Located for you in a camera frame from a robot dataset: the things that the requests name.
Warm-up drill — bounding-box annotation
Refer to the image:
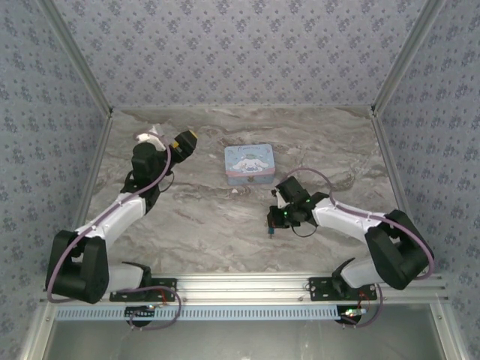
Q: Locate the aluminium side rail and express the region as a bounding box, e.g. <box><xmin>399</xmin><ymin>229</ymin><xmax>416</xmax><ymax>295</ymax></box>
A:
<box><xmin>369</xmin><ymin>111</ymin><xmax>412</xmax><ymax>215</ymax></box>
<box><xmin>73</xmin><ymin>111</ymin><xmax>116</xmax><ymax>230</ymax></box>

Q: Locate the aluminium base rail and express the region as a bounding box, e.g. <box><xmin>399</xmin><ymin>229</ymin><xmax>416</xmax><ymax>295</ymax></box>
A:
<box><xmin>37</xmin><ymin>272</ymin><xmax>450</xmax><ymax>305</ymax></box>

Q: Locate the pastel cartoon tin box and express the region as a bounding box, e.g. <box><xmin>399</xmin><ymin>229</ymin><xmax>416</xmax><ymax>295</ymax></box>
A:
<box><xmin>223</xmin><ymin>143</ymin><xmax>277</xmax><ymax>188</ymax></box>

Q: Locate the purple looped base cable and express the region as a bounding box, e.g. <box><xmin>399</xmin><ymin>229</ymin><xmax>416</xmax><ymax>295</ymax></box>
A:
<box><xmin>126</xmin><ymin>285</ymin><xmax>184</xmax><ymax>332</ymax></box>
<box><xmin>340</xmin><ymin>281</ymin><xmax>384</xmax><ymax>329</ymax></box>

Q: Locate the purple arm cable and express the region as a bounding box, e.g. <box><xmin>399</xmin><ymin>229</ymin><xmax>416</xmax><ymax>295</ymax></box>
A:
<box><xmin>44</xmin><ymin>147</ymin><xmax>173</xmax><ymax>304</ymax></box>
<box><xmin>279</xmin><ymin>166</ymin><xmax>436</xmax><ymax>281</ymax></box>

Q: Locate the aluminium frame corner post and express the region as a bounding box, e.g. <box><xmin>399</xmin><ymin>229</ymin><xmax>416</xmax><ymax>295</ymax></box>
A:
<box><xmin>38</xmin><ymin>0</ymin><xmax>115</xmax><ymax>116</ymax></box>
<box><xmin>370</xmin><ymin>0</ymin><xmax>449</xmax><ymax>116</ymax></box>

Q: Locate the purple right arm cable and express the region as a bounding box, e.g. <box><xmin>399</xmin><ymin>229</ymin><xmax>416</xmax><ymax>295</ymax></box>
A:
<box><xmin>279</xmin><ymin>166</ymin><xmax>436</xmax><ymax>281</ymax></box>

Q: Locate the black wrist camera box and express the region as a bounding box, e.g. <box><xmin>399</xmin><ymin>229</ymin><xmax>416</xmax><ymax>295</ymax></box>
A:
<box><xmin>274</xmin><ymin>175</ymin><xmax>311</xmax><ymax>206</ymax></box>
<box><xmin>173</xmin><ymin>131</ymin><xmax>200</xmax><ymax>163</ymax></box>

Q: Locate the white plastic wrist bracket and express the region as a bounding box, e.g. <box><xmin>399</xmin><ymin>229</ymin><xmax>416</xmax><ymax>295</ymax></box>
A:
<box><xmin>133</xmin><ymin>125</ymin><xmax>167</xmax><ymax>152</ymax></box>

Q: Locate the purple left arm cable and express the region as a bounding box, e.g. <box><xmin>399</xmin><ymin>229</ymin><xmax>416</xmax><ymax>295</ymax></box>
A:
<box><xmin>44</xmin><ymin>147</ymin><xmax>173</xmax><ymax>304</ymax></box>

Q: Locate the white slotted cable tray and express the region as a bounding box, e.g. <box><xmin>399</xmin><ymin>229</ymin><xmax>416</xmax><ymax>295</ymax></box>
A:
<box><xmin>55</xmin><ymin>305</ymin><xmax>341</xmax><ymax>323</ymax></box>

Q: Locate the grey metal panel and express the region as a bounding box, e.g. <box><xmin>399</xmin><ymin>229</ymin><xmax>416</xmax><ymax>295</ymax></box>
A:
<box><xmin>39</xmin><ymin>304</ymin><xmax>446</xmax><ymax>360</ymax></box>

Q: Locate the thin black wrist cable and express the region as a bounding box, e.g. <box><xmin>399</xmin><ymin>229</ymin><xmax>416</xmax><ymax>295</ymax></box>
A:
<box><xmin>291</xmin><ymin>220</ymin><xmax>320</xmax><ymax>239</ymax></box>
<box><xmin>159</xmin><ymin>169</ymin><xmax>176</xmax><ymax>193</ymax></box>

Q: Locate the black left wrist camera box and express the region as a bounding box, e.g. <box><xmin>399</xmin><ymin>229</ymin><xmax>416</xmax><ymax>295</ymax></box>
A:
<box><xmin>173</xmin><ymin>131</ymin><xmax>200</xmax><ymax>163</ymax></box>

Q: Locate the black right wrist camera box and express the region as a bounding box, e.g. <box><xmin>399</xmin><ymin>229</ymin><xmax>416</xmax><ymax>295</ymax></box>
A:
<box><xmin>274</xmin><ymin>175</ymin><xmax>311</xmax><ymax>206</ymax></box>

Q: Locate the small black circuit board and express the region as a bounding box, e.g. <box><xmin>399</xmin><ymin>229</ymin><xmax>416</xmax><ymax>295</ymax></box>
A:
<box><xmin>124</xmin><ymin>305</ymin><xmax>158</xmax><ymax>320</ymax></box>
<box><xmin>336</xmin><ymin>306</ymin><xmax>368</xmax><ymax>324</ymax></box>

